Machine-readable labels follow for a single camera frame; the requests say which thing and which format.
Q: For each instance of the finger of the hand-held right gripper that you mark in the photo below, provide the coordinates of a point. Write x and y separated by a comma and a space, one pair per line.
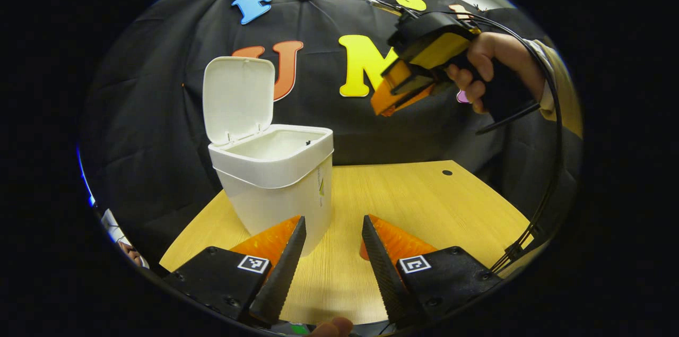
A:
384, 101
395, 72

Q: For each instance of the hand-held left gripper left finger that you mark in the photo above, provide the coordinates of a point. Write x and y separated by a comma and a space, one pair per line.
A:
281, 278

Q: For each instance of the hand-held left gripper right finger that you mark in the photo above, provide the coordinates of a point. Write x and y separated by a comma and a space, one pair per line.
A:
384, 278

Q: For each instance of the white desktop garbage bin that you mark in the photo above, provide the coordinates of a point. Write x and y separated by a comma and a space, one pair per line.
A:
270, 193

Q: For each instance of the wooden desktop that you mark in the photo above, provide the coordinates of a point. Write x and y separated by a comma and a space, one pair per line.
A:
424, 204

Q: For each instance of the black backdrop cloth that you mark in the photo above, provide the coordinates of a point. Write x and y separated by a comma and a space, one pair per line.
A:
159, 114

